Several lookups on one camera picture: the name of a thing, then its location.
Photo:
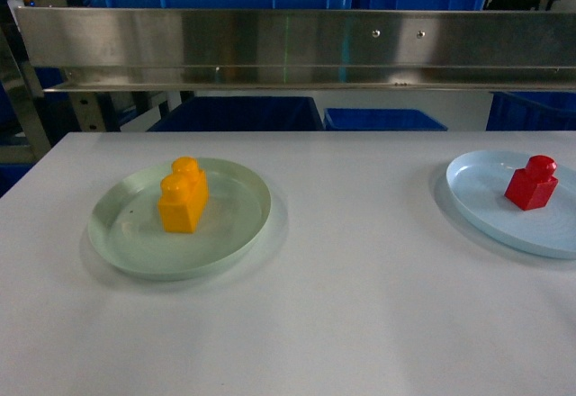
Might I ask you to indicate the stainless steel shelf rail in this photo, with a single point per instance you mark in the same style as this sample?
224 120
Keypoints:
117 49

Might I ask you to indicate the metal rack upright post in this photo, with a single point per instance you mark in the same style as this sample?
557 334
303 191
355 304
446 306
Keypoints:
22 86

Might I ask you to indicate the lower left blue bin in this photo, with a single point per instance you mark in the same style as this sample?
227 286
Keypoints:
242 113

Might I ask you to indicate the lower right blue bin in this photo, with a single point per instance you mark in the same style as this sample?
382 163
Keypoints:
532 111

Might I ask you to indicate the light green round plate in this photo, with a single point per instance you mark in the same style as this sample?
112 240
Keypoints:
125 228

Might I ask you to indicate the light blue round plate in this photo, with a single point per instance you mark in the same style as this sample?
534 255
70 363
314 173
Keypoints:
477 182

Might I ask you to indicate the yellow two-stud toy block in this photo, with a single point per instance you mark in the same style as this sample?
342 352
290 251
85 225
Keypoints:
184 195

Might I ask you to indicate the lower middle blue bin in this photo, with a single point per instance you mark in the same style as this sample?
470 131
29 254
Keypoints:
375 119

